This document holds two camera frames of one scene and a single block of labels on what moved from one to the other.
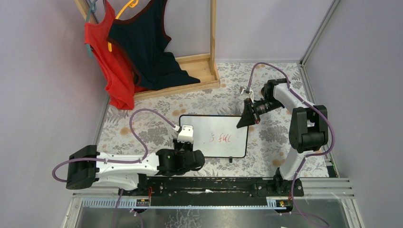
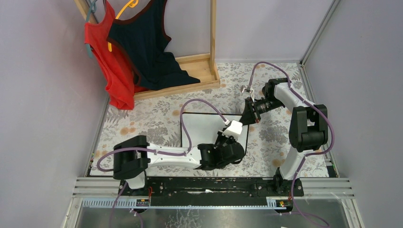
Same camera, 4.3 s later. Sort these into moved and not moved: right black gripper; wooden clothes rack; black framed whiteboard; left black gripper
Moved: left black gripper
Not moved: wooden clothes rack; black framed whiteboard; right black gripper
